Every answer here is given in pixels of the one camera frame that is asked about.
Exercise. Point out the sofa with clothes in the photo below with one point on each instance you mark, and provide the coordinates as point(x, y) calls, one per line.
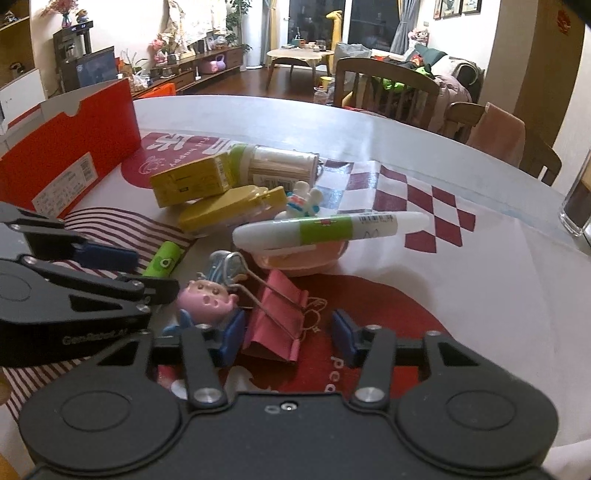
point(457, 83)

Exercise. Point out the wooden chair with towel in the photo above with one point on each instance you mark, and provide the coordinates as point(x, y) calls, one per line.
point(545, 161)

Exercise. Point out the wooden low cabinet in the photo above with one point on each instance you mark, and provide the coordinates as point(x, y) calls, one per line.
point(217, 62)

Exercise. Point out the yellow plastic case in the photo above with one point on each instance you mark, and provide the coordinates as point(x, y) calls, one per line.
point(217, 210)

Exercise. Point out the glass cup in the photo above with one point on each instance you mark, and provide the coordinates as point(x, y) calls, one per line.
point(577, 207)

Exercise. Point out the black water dispenser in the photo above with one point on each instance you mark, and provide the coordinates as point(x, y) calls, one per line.
point(69, 50)

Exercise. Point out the red white printed table mat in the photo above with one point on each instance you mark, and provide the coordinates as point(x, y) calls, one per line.
point(461, 300)

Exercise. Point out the grey curtain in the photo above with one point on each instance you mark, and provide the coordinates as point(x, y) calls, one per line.
point(406, 23)

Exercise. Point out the wooden shelf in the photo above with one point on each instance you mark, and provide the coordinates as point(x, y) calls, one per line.
point(18, 41)

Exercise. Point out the dark blue box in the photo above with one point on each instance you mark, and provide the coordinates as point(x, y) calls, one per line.
point(97, 67)

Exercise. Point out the pink flower bouquet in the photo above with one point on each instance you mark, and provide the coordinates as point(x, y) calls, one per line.
point(60, 7)

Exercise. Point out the yellow carton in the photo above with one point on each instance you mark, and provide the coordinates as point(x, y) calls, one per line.
point(194, 180)

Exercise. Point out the pink towel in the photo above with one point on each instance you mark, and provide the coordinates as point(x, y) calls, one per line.
point(501, 134)

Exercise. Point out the potted plant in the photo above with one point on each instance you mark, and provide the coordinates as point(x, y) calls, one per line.
point(240, 18)

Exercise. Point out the white blue rabbit toy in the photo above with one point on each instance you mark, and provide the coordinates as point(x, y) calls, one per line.
point(300, 203)

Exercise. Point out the red cardboard shoe box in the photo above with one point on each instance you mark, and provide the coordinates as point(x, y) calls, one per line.
point(60, 152)

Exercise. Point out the orange box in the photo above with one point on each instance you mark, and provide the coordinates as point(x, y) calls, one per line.
point(164, 90)

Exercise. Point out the green cushion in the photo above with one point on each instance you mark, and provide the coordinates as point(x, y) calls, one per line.
point(429, 54)

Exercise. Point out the white green tube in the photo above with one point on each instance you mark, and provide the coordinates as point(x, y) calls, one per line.
point(323, 228)

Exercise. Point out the yellow giraffe toy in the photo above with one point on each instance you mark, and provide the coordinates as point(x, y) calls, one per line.
point(334, 27)

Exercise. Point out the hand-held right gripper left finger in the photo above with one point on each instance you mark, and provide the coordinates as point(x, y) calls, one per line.
point(233, 339)

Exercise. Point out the round wooden coffee table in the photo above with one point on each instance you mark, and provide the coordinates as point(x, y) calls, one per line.
point(295, 56)

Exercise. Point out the small green cylinder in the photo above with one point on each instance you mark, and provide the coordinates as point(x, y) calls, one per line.
point(164, 261)

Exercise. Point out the toothpick jar with green lid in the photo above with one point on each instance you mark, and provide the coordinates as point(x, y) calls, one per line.
point(277, 164)

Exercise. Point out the pink binder clip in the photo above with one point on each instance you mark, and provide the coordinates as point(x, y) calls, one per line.
point(277, 323)

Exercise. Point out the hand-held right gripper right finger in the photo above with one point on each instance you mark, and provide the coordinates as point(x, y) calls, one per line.
point(344, 339)

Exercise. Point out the small yellow bucket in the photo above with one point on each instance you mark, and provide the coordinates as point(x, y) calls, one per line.
point(326, 83)

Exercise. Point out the pink heart-shaped bowl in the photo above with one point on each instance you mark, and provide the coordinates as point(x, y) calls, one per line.
point(295, 264)

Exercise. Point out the grey plastic bag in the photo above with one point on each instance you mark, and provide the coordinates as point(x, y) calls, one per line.
point(353, 50)

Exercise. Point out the wooden slatted chair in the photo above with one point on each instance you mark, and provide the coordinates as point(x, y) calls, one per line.
point(351, 69)

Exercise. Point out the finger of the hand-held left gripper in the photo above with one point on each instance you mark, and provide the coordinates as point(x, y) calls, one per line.
point(108, 257)
point(147, 290)

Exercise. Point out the pink pig toy figure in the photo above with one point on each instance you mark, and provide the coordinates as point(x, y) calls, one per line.
point(203, 300)

